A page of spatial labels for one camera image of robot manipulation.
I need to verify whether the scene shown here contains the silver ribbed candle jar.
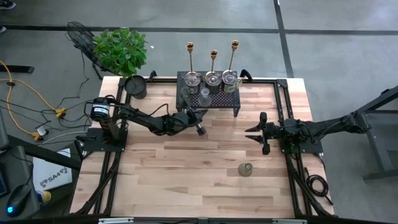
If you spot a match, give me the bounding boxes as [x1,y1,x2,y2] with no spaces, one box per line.
[184,72,202,95]
[205,72,222,94]
[221,72,243,94]

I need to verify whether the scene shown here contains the black coiled cable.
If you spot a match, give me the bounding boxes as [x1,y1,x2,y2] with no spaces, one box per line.
[304,167,333,206]

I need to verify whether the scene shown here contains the black floor bar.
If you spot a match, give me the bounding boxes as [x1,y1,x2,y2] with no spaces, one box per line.
[0,65,35,74]

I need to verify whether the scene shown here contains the clear ribbed glass candle holder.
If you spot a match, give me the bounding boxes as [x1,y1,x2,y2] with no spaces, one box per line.
[198,87,213,107]

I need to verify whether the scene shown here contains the green ribbed glass candle holder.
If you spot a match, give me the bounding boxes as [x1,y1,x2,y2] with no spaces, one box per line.
[180,86,194,106]
[238,162,254,177]

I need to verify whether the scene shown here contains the black floor fan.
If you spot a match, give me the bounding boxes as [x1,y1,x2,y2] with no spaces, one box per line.
[65,21,105,80]

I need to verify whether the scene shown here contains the silver aluminium extrusion bar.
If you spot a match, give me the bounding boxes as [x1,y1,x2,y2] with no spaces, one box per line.
[272,218,308,224]
[98,217,134,224]

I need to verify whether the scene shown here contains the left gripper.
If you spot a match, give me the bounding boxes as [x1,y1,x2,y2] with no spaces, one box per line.
[178,107,209,136]

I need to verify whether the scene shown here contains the black perforated metal shelf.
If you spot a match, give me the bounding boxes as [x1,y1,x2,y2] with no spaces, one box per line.
[175,70,241,118]

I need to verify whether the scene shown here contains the black aluminium rig frame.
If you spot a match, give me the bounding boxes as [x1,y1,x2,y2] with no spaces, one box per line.
[70,76,335,224]

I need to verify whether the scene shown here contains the tall brass candlestick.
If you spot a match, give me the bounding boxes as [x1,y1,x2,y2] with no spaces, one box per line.
[185,42,202,86]
[221,39,240,85]

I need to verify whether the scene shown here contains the short brass candlestick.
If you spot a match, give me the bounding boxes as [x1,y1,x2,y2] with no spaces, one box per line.
[205,49,222,85]

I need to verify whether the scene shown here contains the black floor cable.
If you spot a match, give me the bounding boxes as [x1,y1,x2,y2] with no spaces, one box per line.
[0,98,94,128]
[57,51,91,110]

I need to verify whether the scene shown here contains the grey power adapter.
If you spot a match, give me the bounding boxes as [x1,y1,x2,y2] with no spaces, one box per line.
[35,125,50,137]

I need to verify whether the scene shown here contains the black metal table frame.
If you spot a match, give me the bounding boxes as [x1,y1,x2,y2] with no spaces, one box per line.
[362,85,398,181]

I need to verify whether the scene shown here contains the green leafy potted plant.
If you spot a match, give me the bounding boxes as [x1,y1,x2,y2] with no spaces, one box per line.
[92,27,149,78]

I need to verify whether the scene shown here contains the white printed paper sheet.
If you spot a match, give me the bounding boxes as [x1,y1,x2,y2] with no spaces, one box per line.
[32,148,73,192]

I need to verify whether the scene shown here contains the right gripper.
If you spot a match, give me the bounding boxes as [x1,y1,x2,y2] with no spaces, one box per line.
[244,111,282,156]

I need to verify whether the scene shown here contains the black plant pot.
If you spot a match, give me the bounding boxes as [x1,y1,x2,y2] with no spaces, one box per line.
[124,75,148,100]

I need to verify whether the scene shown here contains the yellow extension cord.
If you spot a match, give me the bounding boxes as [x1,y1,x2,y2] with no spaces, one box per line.
[0,60,68,141]

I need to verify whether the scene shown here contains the yellow and blue bottle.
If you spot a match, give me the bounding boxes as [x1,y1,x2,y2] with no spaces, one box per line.
[36,190,52,205]

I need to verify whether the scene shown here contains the black desk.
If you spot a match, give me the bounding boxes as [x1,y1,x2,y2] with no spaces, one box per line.
[0,133,82,224]

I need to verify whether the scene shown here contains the grey cable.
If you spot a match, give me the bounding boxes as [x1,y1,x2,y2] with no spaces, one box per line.
[39,130,88,146]

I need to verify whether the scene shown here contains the black computer mouse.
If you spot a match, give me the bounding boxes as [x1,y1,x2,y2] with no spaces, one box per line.
[6,184,32,218]

